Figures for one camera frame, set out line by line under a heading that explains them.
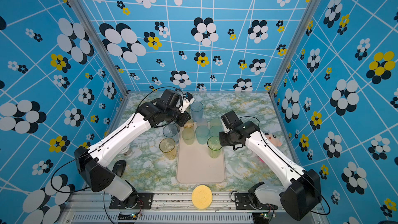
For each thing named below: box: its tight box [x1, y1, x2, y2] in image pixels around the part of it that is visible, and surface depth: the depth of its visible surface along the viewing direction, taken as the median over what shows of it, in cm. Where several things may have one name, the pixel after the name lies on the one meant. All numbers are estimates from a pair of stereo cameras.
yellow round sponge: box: [191, 184, 213, 210], surface depth 74 cm
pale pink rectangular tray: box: [175, 122, 226, 185], surface depth 86 cm
